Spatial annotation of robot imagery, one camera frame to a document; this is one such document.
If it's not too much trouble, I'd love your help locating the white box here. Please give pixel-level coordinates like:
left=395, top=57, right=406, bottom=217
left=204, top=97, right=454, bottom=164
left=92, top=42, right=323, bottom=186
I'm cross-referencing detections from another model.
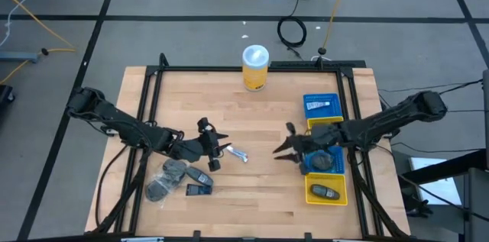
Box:
left=408, top=156, right=464, bottom=207

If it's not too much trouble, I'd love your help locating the small blue plastic basket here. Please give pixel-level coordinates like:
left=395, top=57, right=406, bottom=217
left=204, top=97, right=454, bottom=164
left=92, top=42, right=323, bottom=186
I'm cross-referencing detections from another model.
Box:
left=303, top=144, right=346, bottom=176
left=303, top=92, right=344, bottom=121

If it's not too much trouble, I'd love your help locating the yellow hanging cable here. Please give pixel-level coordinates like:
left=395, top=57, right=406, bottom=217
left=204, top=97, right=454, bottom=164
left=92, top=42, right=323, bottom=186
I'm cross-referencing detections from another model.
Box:
left=318, top=0, right=355, bottom=56

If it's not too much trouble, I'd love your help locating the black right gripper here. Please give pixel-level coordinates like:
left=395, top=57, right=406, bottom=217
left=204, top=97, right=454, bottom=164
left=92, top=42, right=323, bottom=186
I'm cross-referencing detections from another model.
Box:
left=272, top=121, right=345, bottom=176

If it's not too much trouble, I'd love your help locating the grey floor base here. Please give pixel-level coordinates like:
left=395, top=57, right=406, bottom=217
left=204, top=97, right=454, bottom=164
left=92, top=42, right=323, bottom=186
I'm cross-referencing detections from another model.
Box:
left=0, top=50, right=40, bottom=64

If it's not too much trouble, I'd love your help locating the yellow label wipes canister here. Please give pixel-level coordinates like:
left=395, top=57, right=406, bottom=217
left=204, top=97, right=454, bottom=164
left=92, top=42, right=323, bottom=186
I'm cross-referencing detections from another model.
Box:
left=241, top=44, right=270, bottom=92

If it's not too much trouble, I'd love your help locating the yellow floor cable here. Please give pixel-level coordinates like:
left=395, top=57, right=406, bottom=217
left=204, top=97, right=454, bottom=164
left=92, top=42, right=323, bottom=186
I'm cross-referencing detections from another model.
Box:
left=0, top=0, right=77, bottom=85

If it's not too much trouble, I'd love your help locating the black stand beam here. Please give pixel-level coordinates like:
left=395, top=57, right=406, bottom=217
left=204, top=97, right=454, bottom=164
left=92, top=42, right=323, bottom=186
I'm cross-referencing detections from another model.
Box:
left=397, top=149, right=479, bottom=188

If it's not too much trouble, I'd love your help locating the coiled black floor cable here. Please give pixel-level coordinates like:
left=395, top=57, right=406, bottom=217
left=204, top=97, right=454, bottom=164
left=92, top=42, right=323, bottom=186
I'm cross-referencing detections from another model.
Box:
left=276, top=15, right=308, bottom=50

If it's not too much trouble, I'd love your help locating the grey cloth pouch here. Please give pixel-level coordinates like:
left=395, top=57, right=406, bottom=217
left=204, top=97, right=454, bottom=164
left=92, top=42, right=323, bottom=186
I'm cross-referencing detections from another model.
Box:
left=309, top=150, right=336, bottom=172

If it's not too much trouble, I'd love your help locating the clear bag grey cloth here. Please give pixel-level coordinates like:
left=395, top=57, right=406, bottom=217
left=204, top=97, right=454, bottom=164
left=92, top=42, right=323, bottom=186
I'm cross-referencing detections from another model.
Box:
left=144, top=158, right=189, bottom=209

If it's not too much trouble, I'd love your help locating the dark blue packet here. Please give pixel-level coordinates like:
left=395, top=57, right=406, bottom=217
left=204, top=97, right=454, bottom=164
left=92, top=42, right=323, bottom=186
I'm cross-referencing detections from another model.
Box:
left=185, top=183, right=214, bottom=197

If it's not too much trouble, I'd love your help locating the black metal table frame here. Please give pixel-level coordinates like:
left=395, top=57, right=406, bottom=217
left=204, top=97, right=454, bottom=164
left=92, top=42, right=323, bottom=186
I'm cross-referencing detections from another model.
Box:
left=90, top=52, right=412, bottom=240

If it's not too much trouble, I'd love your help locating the small yellow plastic basket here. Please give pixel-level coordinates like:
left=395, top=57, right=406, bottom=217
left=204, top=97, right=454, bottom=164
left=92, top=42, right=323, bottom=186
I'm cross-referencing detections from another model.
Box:
left=306, top=115, right=345, bottom=131
left=303, top=172, right=349, bottom=207

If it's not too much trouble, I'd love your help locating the black caster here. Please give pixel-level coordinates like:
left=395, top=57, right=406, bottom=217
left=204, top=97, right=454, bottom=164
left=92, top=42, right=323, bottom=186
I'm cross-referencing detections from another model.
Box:
left=0, top=84, right=17, bottom=106

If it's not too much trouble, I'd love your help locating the small white toothpaste tube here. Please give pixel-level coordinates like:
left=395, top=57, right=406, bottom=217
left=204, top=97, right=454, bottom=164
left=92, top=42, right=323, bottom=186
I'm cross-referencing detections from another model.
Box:
left=225, top=145, right=250, bottom=164

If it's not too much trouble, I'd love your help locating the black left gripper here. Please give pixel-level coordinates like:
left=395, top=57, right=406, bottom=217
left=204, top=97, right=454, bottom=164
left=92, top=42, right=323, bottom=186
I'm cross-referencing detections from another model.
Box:
left=170, top=117, right=233, bottom=173

